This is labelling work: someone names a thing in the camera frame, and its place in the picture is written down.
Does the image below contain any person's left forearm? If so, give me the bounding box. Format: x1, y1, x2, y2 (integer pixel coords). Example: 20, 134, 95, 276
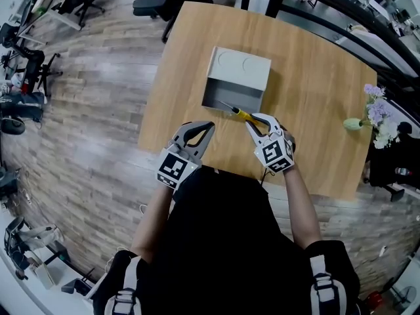
131, 185, 175, 264

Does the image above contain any person's white shoulder strap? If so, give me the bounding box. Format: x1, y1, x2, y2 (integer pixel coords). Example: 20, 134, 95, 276
104, 256, 142, 315
308, 253, 348, 315

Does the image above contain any black router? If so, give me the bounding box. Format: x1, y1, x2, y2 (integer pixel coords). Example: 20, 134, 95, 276
60, 267, 96, 297

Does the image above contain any black office chair with label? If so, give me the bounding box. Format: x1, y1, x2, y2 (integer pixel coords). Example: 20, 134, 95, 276
133, 0, 214, 44

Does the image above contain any purple white flower bouquet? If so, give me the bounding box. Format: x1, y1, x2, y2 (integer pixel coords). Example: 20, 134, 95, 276
360, 83, 401, 150

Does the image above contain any person's right forearm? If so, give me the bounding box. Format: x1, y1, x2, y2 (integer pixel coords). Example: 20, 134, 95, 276
282, 167, 322, 251

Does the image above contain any grey drawer box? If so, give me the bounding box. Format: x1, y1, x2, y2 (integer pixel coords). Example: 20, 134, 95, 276
201, 46, 272, 114

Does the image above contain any person's right hand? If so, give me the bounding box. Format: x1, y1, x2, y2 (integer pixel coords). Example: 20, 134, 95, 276
283, 129, 297, 154

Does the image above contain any person's left white shoulder strap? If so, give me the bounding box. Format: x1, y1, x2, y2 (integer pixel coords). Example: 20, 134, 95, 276
104, 256, 142, 315

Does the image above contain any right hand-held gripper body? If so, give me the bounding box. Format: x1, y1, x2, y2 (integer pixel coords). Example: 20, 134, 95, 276
254, 127, 295, 174

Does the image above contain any white frame desk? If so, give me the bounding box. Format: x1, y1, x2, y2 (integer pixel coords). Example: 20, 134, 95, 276
18, 0, 83, 45

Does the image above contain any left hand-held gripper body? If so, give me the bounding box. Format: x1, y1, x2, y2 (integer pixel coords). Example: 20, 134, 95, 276
154, 141, 204, 191

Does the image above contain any pale green vase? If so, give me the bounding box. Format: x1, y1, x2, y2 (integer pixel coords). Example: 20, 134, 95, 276
343, 117, 364, 131

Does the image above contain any yellow black screwdriver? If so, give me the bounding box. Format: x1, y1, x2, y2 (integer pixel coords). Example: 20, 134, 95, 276
218, 100, 260, 124

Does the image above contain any person's right white shoulder strap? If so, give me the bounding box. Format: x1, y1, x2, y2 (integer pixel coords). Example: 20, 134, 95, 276
308, 253, 348, 315

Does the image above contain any black chair with bottle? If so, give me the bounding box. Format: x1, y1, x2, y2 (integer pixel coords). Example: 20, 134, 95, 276
364, 123, 420, 203

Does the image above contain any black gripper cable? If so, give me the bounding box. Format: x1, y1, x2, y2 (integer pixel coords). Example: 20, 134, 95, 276
260, 170, 276, 187

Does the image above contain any person's black clothing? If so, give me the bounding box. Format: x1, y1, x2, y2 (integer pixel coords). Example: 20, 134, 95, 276
92, 164, 362, 315

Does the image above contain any black floor fan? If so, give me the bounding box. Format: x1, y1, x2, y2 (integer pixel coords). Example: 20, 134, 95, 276
392, 284, 418, 312

